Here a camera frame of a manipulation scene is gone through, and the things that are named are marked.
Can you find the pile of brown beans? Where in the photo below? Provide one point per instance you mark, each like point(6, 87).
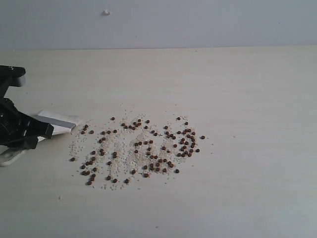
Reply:
point(112, 153)

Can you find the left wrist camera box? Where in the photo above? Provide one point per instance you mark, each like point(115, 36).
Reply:
point(11, 76)

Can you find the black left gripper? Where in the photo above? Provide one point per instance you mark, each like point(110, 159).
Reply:
point(18, 130)

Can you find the white-handled paint brush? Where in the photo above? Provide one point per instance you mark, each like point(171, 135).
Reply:
point(62, 124)

